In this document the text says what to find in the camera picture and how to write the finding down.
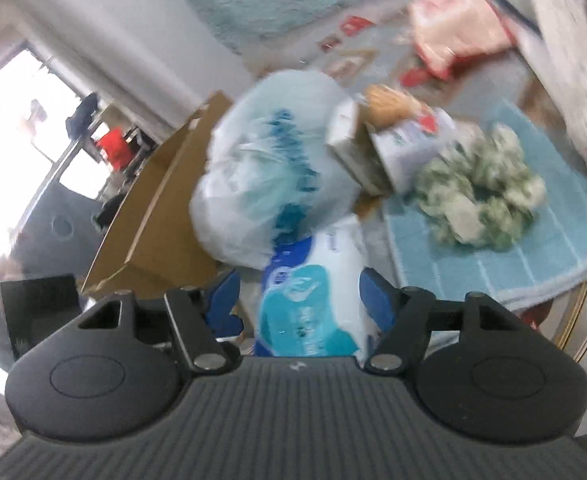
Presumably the red plastic bag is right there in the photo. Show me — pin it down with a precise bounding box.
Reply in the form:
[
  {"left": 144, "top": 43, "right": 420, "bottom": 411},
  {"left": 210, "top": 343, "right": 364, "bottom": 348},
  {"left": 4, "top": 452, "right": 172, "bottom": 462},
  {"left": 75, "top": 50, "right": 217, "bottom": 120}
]
[{"left": 96, "top": 127, "right": 137, "bottom": 171}]

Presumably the grey cloth with round patches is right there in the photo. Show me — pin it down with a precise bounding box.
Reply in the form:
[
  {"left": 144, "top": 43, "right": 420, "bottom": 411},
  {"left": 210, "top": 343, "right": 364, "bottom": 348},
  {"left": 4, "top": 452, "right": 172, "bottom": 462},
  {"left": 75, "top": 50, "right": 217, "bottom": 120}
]
[{"left": 16, "top": 180, "right": 119, "bottom": 281}]

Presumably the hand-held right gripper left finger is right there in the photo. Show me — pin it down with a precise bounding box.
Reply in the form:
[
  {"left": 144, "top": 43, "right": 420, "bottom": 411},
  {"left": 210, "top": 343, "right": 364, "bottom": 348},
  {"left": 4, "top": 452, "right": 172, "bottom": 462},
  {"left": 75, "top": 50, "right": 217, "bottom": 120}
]
[{"left": 76, "top": 267, "right": 243, "bottom": 376}]

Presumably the patchwork printed bed sheet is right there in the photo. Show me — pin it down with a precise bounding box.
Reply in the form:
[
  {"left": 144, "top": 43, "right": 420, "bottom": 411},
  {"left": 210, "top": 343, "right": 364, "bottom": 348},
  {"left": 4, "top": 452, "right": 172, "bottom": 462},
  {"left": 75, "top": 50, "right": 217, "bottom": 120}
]
[{"left": 246, "top": 10, "right": 569, "bottom": 126}]

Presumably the blue white tissue pack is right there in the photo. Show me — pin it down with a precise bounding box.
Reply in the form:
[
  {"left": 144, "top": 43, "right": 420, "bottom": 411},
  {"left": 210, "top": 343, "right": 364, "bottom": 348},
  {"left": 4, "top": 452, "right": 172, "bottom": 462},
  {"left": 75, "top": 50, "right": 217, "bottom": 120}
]
[{"left": 256, "top": 215, "right": 379, "bottom": 358}]

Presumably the gold and white carton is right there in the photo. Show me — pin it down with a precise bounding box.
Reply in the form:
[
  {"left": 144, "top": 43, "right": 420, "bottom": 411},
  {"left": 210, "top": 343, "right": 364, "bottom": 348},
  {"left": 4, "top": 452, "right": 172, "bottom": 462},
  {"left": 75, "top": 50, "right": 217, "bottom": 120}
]
[{"left": 323, "top": 97, "right": 389, "bottom": 196}]

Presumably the large window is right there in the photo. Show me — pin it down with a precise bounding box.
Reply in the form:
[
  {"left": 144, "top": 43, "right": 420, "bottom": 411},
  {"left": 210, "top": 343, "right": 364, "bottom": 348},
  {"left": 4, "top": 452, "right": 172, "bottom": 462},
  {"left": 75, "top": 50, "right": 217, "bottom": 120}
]
[{"left": 0, "top": 42, "right": 94, "bottom": 256}]

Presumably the tan textured packet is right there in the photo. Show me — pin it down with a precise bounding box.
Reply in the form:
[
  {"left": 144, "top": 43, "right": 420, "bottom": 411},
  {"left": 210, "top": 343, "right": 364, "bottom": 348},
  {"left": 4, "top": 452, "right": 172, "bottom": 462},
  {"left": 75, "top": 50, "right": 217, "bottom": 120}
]
[{"left": 363, "top": 84, "right": 424, "bottom": 126}]

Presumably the dark blue hanging garment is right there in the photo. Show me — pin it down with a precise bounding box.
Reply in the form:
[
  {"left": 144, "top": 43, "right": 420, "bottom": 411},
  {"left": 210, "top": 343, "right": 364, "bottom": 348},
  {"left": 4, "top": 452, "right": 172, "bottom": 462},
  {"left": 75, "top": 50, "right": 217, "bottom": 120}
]
[{"left": 66, "top": 92, "right": 99, "bottom": 138}]

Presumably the white plastic bag blue print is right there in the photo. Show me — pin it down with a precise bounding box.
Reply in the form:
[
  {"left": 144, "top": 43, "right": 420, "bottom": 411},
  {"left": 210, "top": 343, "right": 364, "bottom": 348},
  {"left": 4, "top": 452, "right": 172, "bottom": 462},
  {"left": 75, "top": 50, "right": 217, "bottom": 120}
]
[{"left": 190, "top": 70, "right": 361, "bottom": 271}]

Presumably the white striped fluffy blanket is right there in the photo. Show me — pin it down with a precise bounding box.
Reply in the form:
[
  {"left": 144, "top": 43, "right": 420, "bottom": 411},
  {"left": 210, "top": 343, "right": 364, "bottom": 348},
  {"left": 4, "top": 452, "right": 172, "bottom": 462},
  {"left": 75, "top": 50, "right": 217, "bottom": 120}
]
[{"left": 448, "top": 0, "right": 587, "bottom": 196}]

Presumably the light blue towel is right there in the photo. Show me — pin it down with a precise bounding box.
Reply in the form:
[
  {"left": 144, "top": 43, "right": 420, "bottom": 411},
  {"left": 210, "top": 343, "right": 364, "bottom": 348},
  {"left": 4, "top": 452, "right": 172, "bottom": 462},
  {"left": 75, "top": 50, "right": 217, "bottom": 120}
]
[{"left": 381, "top": 100, "right": 587, "bottom": 311}]

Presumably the brown cardboard box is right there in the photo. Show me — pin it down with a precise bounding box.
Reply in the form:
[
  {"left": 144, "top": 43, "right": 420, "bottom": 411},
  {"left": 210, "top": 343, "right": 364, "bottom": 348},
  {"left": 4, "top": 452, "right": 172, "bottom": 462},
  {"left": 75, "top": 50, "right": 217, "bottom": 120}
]
[{"left": 81, "top": 91, "right": 234, "bottom": 296}]

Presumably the pink plastic packet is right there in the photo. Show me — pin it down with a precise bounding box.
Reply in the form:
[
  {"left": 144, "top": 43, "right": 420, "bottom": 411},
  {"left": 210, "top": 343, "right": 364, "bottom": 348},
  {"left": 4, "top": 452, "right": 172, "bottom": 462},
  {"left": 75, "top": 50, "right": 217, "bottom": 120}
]
[{"left": 408, "top": 0, "right": 517, "bottom": 81}]

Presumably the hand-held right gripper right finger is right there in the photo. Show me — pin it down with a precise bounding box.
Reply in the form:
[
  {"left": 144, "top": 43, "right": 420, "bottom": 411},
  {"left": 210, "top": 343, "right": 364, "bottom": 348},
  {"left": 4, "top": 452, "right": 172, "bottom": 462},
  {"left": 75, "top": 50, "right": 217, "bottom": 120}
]
[{"left": 361, "top": 266, "right": 517, "bottom": 375}]

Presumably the green white floral cloth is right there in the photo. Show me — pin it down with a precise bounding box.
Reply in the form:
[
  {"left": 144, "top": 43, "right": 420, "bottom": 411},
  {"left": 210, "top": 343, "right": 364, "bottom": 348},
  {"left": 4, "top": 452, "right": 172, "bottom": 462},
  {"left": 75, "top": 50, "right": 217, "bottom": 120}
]
[{"left": 416, "top": 122, "right": 547, "bottom": 251}]

